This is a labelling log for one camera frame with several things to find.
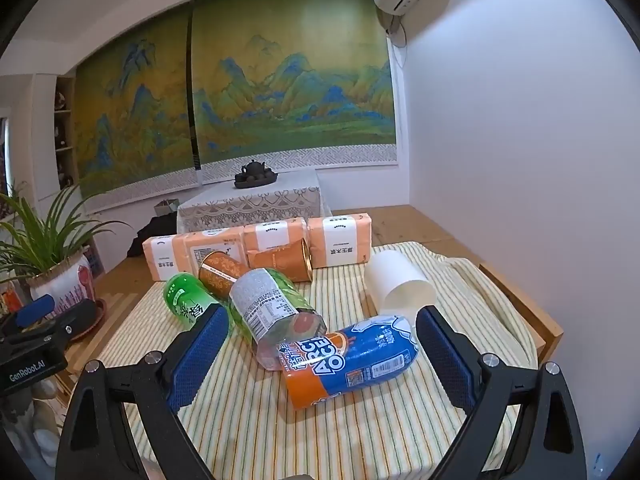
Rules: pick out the grey paper bag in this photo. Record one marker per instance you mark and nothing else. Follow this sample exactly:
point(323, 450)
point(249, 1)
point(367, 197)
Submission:
point(166, 208)

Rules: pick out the dark teapot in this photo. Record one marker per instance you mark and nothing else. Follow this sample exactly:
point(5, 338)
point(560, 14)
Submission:
point(253, 167)

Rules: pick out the table with lace cloth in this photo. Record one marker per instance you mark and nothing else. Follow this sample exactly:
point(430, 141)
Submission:
point(250, 205)

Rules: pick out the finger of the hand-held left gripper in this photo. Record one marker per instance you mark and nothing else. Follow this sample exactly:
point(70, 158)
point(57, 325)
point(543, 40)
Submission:
point(75, 320)
point(36, 308)

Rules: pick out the orange tissue pack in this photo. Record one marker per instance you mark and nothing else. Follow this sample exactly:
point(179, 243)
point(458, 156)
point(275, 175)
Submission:
point(162, 257)
point(215, 245)
point(340, 240)
point(275, 232)

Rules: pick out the potted green plant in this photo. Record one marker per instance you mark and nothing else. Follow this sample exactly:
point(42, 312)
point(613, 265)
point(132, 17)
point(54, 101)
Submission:
point(55, 260)

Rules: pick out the wide landscape wall painting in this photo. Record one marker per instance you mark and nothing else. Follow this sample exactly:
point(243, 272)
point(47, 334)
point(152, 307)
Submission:
point(290, 75)

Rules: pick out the orange paper cup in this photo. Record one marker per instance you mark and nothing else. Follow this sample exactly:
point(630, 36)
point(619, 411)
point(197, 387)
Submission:
point(285, 261)

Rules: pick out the wooden wall shelf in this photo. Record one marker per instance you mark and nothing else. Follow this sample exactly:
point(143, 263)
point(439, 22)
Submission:
point(64, 130)

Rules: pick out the green bottle with white label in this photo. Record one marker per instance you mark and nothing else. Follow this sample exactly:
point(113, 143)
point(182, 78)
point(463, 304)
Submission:
point(265, 305)

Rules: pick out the dark tea tray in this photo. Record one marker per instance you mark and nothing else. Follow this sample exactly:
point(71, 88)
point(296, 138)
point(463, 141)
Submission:
point(256, 182)

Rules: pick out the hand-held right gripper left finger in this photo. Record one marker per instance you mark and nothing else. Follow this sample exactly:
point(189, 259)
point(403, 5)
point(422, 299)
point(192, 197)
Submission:
point(200, 355)

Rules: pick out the blue and orange drink bottle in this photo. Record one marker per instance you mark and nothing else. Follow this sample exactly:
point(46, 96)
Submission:
point(350, 360)

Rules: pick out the narrow landscape wall painting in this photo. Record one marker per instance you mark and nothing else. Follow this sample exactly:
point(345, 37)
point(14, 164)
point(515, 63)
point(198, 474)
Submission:
point(130, 110)

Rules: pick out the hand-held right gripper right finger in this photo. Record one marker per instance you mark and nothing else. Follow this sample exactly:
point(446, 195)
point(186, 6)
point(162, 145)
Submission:
point(445, 360)

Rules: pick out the black bag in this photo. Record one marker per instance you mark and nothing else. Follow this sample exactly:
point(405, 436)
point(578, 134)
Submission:
point(152, 237)

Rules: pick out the green tea bottle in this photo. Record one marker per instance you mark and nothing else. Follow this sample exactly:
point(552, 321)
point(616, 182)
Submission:
point(187, 297)

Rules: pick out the yellow striped cloth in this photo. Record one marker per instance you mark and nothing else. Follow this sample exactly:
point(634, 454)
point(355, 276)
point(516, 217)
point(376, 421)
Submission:
point(300, 440)

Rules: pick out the brown plant saucer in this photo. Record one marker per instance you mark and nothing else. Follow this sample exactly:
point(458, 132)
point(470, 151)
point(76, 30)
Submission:
point(97, 317)

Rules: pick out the orange patterned can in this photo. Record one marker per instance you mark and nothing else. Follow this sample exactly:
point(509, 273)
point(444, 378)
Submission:
point(220, 272)

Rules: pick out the white cup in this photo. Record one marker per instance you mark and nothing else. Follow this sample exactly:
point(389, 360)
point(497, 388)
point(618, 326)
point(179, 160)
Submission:
point(397, 285)

